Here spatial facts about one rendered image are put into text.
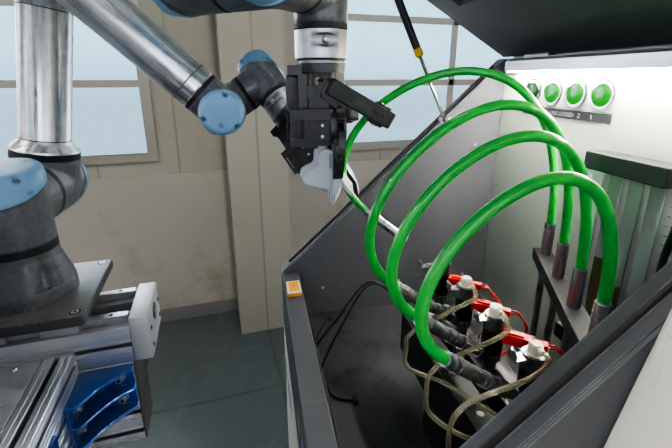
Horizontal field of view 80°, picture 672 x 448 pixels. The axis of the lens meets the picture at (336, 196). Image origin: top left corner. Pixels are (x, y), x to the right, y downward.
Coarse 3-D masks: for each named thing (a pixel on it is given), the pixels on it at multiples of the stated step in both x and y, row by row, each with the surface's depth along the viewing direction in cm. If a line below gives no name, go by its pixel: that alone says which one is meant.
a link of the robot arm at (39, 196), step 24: (0, 168) 65; (24, 168) 65; (0, 192) 61; (24, 192) 64; (48, 192) 69; (0, 216) 62; (24, 216) 64; (48, 216) 68; (0, 240) 63; (24, 240) 65; (48, 240) 68
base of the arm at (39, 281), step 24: (0, 264) 64; (24, 264) 65; (48, 264) 68; (72, 264) 74; (0, 288) 64; (24, 288) 65; (48, 288) 69; (72, 288) 72; (0, 312) 64; (24, 312) 65
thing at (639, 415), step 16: (656, 352) 33; (656, 368) 33; (640, 384) 34; (656, 384) 32; (640, 400) 33; (656, 400) 32; (624, 416) 34; (640, 416) 33; (656, 416) 32; (624, 432) 34; (640, 432) 33; (656, 432) 32
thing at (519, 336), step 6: (510, 336) 53; (516, 336) 53; (522, 336) 52; (528, 336) 53; (534, 336) 53; (504, 342) 53; (510, 342) 53; (516, 342) 52; (522, 342) 52; (528, 342) 52; (546, 342) 52; (546, 348) 51
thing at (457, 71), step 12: (432, 72) 68; (444, 72) 67; (456, 72) 67; (468, 72) 66; (480, 72) 66; (492, 72) 65; (408, 84) 69; (420, 84) 69; (516, 84) 65; (396, 96) 70; (528, 96) 65; (360, 120) 72; (348, 144) 74; (552, 156) 67; (552, 168) 68; (552, 192) 69; (360, 204) 77; (552, 204) 69; (552, 216) 70; (552, 228) 70
